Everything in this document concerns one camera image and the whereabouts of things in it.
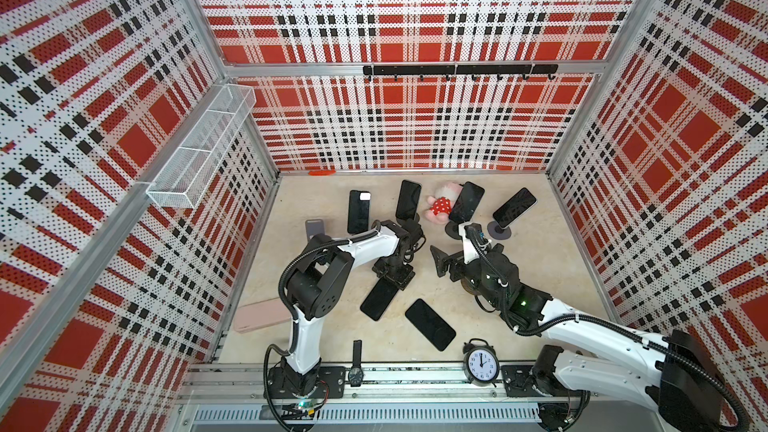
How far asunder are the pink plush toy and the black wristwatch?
46 cm

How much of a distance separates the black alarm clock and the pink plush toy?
0.41m

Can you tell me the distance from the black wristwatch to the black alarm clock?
0.28 m

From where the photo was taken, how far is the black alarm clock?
734 millimetres

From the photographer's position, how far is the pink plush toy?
3.38 feet

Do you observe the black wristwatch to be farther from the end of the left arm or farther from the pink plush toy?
the pink plush toy

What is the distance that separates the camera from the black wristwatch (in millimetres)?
753
